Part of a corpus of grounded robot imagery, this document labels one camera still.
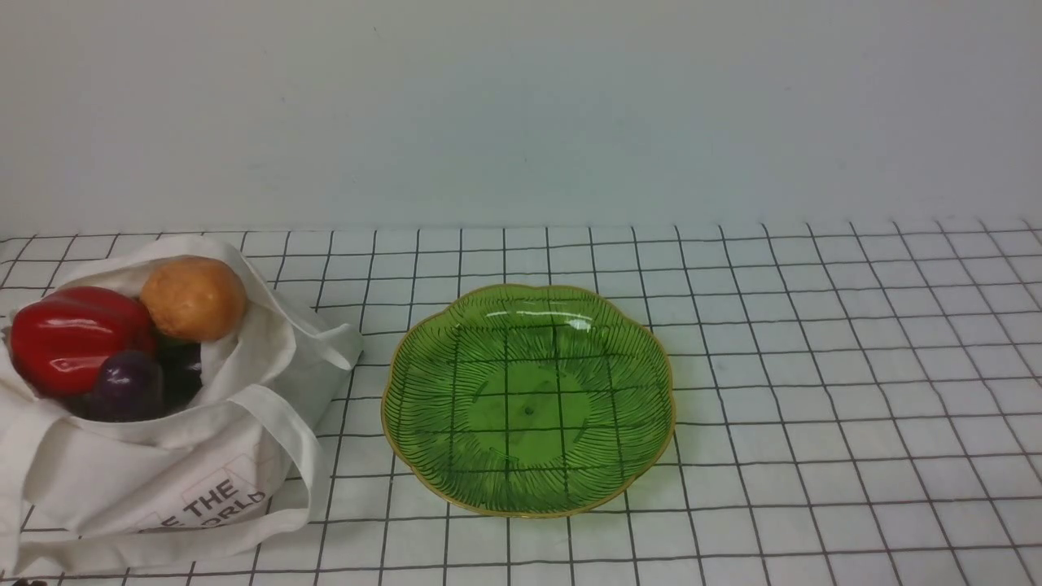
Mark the purple eggplant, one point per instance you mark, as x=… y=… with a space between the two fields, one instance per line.
x=135 y=387

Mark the red bell pepper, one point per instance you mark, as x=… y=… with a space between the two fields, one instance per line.
x=59 y=343

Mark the white cloth tote bag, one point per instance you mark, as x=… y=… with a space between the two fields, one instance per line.
x=239 y=464

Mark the orange round potato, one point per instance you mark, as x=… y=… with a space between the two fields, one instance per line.
x=195 y=298

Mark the white grid tablecloth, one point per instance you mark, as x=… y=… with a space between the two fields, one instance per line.
x=857 y=405

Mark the green glass plate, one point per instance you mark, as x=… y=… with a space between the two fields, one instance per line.
x=529 y=401

